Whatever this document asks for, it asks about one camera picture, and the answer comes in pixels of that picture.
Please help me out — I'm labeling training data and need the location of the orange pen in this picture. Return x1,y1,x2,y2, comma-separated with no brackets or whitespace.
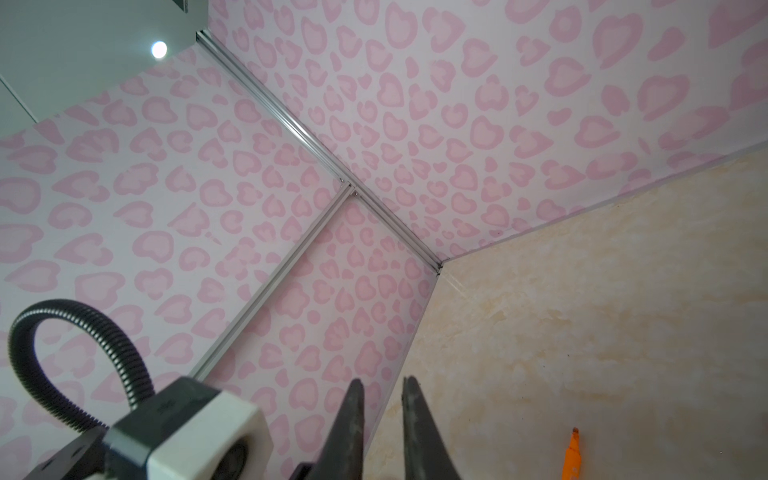
561,427,582,480

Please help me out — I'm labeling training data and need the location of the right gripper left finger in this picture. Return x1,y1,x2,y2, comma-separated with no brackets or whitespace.
290,379,365,480

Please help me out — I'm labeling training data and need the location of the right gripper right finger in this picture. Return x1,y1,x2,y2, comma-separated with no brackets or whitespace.
401,376,460,480

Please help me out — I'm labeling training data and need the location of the left corner aluminium profile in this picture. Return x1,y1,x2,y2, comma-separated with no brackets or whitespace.
196,29,443,273

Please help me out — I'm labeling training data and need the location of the diagonal aluminium wall profile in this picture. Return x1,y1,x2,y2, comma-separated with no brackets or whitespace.
189,183,355,382

